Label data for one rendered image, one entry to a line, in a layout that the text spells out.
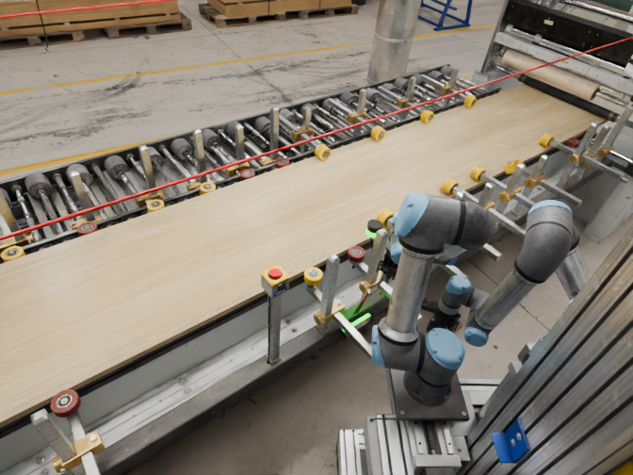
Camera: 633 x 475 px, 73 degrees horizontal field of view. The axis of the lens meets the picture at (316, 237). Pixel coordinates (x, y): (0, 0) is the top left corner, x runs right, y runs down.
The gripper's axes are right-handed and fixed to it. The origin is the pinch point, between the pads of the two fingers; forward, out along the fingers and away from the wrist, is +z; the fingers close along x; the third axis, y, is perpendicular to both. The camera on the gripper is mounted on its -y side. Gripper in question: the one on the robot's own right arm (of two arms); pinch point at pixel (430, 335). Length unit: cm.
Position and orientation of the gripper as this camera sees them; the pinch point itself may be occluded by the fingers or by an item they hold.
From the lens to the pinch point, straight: 187.1
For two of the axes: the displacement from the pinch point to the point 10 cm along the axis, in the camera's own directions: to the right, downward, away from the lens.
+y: 6.0, 5.8, -5.5
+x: 7.9, -3.7, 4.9
